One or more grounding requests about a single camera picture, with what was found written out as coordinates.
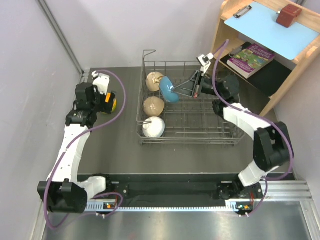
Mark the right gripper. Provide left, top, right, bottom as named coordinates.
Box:
left=172, top=70, right=224, bottom=99

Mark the blue bowl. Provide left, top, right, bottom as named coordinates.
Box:
left=159, top=76, right=180, bottom=103

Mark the cream bowl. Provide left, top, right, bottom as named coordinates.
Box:
left=145, top=71, right=164, bottom=92

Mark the tan speckled bowl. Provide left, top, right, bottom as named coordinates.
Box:
left=143, top=96, right=165, bottom=117

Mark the white bowl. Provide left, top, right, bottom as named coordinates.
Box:
left=142, top=116, right=166, bottom=138

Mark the orange bowl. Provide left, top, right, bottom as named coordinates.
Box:
left=105, top=92, right=111, bottom=103

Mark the yellow-green bowl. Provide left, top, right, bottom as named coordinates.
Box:
left=101, top=98, right=117, bottom=114

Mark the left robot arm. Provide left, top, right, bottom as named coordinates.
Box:
left=37, top=82, right=117, bottom=214

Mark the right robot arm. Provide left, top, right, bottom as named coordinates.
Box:
left=169, top=70, right=294, bottom=198

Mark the wooden shelf unit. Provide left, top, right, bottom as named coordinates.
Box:
left=211, top=0, right=320, bottom=116

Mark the purple green book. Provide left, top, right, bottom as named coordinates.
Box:
left=226, top=43, right=275, bottom=79

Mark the light blue clipboard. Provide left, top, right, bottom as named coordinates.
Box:
left=224, top=1, right=320, bottom=61

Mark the aluminium corner profile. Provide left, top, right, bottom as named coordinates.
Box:
left=36, top=0, right=85, bottom=77

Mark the red-brown box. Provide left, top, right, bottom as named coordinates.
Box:
left=276, top=4, right=302, bottom=28

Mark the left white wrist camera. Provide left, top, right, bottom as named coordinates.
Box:
left=91, top=71, right=110, bottom=95

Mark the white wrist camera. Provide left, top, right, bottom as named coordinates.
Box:
left=91, top=71, right=110, bottom=95
left=196, top=52, right=214, bottom=76

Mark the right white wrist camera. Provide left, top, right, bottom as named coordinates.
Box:
left=196, top=52, right=214, bottom=76

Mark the grey wire dish rack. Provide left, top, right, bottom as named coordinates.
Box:
left=136, top=50, right=245, bottom=146

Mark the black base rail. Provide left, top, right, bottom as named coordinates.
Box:
left=74, top=172, right=296, bottom=208

